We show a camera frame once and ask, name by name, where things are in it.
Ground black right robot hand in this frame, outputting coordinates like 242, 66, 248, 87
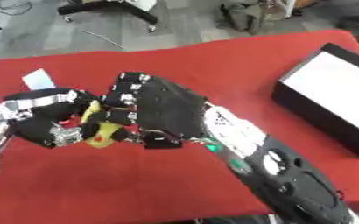
80, 71, 210, 150

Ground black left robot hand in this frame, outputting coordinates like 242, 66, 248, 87
2, 87, 100, 149

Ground yellow toy fruit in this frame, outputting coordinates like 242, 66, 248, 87
80, 99, 130, 149

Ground black box white inside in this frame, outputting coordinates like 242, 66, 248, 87
270, 42, 359, 159

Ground white card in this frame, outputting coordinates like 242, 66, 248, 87
20, 68, 57, 91

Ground black office chair base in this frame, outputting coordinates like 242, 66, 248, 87
57, 0, 160, 33

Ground grey bag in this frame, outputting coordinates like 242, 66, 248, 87
217, 0, 271, 35

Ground black cable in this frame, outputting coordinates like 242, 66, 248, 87
0, 0, 36, 16

